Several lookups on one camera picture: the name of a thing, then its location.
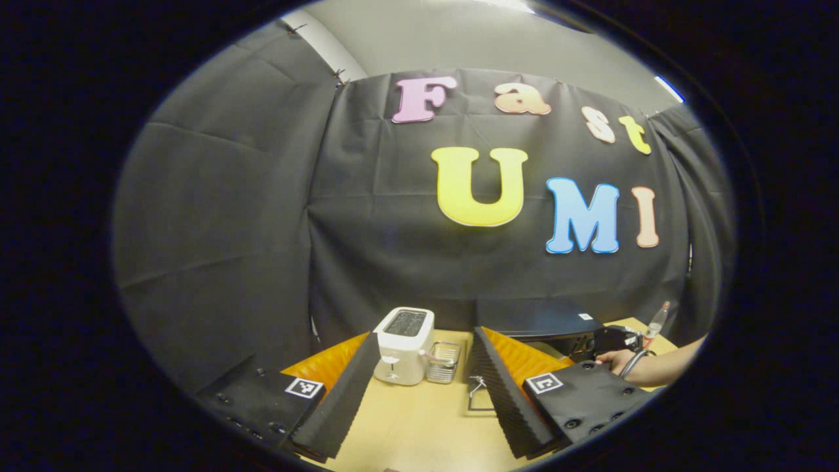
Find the white toaster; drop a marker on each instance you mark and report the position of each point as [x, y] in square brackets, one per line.
[403, 357]

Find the clear plastic water bottle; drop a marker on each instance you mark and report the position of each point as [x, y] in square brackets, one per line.
[657, 324]

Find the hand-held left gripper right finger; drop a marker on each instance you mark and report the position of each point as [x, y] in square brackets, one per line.
[501, 400]

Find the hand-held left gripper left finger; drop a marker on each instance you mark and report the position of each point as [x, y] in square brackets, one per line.
[344, 406]

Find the black electric oven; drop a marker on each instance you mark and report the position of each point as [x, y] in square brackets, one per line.
[537, 318]

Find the black backdrop cloth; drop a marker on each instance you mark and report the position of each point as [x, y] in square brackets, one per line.
[229, 229]

